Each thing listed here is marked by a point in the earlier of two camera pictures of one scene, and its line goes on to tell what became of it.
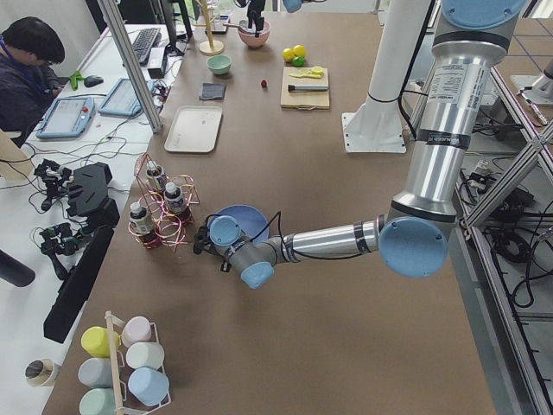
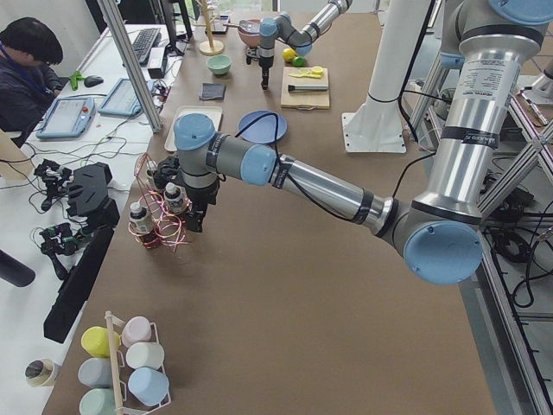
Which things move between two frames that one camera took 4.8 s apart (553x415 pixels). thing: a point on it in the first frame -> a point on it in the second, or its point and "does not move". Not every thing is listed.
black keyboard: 143,41 does not move
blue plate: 251,222 -> 263,130
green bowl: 219,64 does not move
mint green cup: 98,401 does not move
